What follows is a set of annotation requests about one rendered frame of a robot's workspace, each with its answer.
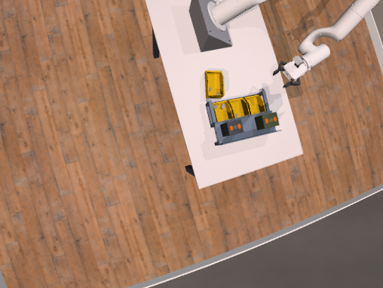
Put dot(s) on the dark grey metal shelf rack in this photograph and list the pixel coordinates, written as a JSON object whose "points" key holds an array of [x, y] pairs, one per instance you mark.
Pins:
{"points": [[248, 123]]}

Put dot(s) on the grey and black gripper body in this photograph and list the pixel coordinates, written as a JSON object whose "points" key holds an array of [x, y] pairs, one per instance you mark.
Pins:
{"points": [[293, 72]]}

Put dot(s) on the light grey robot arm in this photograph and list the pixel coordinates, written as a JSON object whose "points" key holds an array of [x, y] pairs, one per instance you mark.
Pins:
{"points": [[227, 10]]}

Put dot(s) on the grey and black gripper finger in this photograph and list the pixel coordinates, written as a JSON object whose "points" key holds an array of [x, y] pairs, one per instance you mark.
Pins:
{"points": [[279, 68], [292, 83]]}

